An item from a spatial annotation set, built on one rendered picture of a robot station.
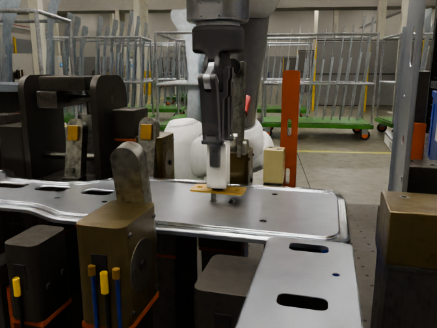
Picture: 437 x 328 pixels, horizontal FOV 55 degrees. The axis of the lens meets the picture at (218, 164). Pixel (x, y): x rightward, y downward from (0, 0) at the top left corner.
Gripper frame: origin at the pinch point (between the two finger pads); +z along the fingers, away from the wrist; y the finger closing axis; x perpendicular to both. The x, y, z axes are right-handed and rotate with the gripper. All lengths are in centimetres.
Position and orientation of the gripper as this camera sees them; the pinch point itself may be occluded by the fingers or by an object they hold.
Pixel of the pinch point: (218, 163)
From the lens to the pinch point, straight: 65.1
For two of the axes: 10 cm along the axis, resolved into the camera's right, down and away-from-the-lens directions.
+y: -2.5, 2.1, -9.4
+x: 9.7, 0.5, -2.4
